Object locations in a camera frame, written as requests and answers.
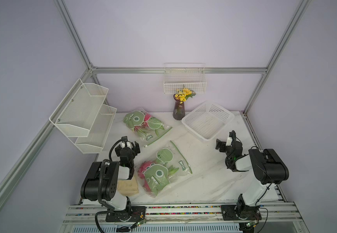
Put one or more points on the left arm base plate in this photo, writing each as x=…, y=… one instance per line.
x=130, y=214

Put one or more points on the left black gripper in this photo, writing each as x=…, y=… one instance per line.
x=135, y=149

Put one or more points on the white two-tier mesh shelf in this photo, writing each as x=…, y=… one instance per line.
x=84, y=117

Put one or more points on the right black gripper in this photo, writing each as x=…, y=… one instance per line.
x=222, y=145

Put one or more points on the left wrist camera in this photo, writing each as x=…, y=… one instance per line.
x=125, y=143

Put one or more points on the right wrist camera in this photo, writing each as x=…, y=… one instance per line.
x=231, y=140

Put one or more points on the aluminium frame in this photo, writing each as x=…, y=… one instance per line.
x=12, y=179

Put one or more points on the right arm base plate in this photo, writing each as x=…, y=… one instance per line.
x=233, y=212

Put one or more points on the white plastic basket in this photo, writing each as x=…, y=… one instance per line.
x=207, y=120

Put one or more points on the green-print zip-top bag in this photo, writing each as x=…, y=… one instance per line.
x=136, y=118
x=170, y=155

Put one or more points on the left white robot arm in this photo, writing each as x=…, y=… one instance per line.
x=100, y=183

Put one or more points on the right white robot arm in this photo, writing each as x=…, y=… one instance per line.
x=268, y=169

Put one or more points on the yellow flower bouquet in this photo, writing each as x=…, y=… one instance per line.
x=182, y=95

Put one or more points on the pink dragon fruit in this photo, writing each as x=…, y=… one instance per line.
x=155, y=176

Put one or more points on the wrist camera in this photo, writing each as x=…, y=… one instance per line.
x=231, y=140
x=125, y=143

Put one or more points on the white wire wall basket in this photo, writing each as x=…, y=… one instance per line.
x=184, y=75

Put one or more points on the dark purple glass vase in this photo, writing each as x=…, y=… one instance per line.
x=179, y=109

